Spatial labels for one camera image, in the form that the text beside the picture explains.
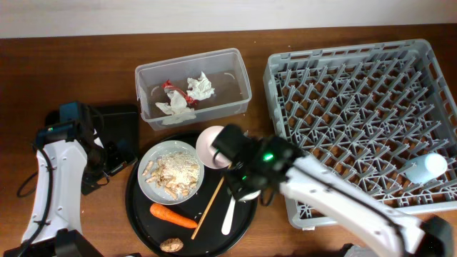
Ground white cup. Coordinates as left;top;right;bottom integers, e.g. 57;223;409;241
231;189;260;201

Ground grey plate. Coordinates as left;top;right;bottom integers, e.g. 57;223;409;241
137;140;204;205

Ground pink bowl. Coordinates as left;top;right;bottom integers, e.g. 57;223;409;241
196;126;231;169

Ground rice and peanut shells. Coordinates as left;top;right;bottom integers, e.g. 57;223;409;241
141;151;202;200

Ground white tissue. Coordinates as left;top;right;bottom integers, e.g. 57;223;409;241
186;72;215;101
155;90;196;126

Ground red snack wrapper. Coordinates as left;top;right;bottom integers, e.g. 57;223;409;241
161;80;199;106

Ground light blue cup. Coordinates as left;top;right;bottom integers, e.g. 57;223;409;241
405;153;448;183

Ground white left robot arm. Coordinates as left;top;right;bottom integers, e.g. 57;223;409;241
4;120;128;256

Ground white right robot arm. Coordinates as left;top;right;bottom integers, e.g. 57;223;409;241
212;136;455;256

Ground grey dishwasher rack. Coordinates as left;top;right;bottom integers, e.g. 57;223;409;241
263;39;456;214

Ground black rectangular tray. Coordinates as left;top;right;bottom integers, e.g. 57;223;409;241
44;103;140;165

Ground wooden chopstick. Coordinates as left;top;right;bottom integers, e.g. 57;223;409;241
191;166;233;241

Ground white plastic fork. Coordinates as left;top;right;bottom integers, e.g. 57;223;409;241
221;197;236;236

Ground round black tray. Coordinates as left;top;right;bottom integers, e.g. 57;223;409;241
124;131;259;257

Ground orange carrot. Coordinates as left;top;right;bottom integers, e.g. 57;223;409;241
149;203;198;228

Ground clear plastic bin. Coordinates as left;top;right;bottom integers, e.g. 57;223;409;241
135;48;252;131

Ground brown walnut shell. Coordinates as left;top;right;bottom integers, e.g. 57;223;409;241
160;238;184;253

